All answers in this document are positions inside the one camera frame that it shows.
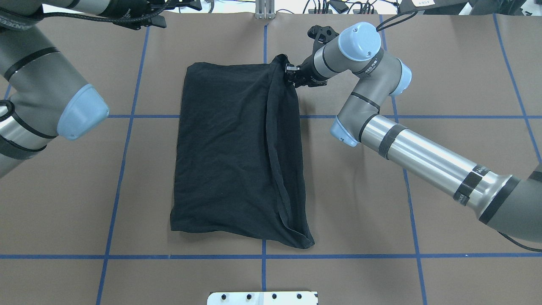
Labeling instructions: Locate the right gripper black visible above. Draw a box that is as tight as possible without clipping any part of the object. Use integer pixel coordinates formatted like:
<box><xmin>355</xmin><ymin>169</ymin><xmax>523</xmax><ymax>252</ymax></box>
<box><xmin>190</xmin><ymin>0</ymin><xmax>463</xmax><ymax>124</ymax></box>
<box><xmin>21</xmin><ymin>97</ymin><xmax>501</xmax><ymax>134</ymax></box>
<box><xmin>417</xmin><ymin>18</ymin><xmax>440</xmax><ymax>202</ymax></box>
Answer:
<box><xmin>285</xmin><ymin>54</ymin><xmax>328</xmax><ymax>88</ymax></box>

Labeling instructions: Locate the black graphic t-shirt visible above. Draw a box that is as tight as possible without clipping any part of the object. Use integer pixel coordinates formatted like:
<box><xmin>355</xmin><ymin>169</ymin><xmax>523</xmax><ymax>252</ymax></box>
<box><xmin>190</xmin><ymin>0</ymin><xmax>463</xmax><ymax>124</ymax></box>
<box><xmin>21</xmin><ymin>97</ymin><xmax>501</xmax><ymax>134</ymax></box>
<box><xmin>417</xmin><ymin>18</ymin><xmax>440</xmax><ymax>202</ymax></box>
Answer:
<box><xmin>169</xmin><ymin>54</ymin><xmax>315</xmax><ymax>249</ymax></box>

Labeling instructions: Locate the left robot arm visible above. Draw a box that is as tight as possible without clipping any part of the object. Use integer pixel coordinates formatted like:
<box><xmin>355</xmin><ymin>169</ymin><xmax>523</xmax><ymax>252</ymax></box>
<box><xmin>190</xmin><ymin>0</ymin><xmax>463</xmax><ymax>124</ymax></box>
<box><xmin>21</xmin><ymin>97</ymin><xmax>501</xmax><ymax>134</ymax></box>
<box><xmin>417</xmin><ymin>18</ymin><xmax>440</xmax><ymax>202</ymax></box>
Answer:
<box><xmin>1</xmin><ymin>0</ymin><xmax>153</xmax><ymax>176</ymax></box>

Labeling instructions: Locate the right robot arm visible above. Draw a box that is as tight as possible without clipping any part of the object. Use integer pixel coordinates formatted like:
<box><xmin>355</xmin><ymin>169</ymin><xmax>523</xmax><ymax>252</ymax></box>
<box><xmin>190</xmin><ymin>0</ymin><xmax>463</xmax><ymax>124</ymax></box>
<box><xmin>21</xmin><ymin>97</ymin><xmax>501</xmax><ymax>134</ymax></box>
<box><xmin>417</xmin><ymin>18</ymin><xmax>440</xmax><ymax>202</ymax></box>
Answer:
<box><xmin>285</xmin><ymin>22</ymin><xmax>541</xmax><ymax>243</ymax></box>

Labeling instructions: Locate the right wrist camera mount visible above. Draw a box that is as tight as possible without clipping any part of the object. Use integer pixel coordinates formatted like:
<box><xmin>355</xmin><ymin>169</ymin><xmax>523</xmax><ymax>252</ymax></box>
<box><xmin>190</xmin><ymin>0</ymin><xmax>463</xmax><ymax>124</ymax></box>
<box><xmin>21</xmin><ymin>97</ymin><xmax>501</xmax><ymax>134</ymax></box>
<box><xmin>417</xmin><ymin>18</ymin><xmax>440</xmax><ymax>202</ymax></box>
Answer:
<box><xmin>307</xmin><ymin>25</ymin><xmax>340</xmax><ymax>52</ymax></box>

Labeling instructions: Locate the aluminium frame post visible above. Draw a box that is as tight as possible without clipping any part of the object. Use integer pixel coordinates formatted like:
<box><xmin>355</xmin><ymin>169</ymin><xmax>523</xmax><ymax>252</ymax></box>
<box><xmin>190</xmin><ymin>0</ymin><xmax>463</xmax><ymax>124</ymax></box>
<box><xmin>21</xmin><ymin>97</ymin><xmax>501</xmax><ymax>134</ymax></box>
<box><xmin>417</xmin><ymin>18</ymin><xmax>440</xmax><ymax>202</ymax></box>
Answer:
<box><xmin>255</xmin><ymin>0</ymin><xmax>276</xmax><ymax>20</ymax></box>

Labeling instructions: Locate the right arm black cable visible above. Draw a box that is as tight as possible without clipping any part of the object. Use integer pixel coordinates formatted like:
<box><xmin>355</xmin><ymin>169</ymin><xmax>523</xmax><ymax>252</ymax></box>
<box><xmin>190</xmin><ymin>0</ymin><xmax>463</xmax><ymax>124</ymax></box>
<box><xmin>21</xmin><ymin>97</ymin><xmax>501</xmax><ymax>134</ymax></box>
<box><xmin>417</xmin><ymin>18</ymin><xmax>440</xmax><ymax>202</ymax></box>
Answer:
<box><xmin>375</xmin><ymin>12</ymin><xmax>420</xmax><ymax>33</ymax></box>

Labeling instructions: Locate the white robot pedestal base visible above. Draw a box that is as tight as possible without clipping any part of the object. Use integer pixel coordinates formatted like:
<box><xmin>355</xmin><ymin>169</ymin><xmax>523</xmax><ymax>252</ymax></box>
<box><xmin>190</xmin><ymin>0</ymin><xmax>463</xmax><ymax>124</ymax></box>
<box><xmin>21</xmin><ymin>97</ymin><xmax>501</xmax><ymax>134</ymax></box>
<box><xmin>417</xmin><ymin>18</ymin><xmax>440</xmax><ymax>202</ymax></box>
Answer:
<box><xmin>207</xmin><ymin>291</ymin><xmax>319</xmax><ymax>305</ymax></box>

